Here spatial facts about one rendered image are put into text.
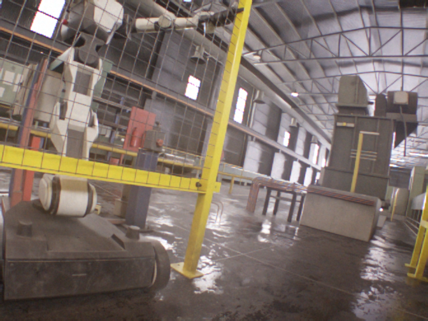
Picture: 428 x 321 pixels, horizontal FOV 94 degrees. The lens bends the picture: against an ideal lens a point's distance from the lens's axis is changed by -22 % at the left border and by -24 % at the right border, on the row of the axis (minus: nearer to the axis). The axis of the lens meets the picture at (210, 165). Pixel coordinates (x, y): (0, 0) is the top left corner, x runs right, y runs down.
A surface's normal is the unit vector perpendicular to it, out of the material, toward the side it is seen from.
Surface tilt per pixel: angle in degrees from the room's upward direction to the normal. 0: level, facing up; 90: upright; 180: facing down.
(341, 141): 90
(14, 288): 90
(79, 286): 90
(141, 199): 90
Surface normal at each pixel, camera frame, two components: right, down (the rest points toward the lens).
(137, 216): 0.74, 0.15
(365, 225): -0.64, -0.15
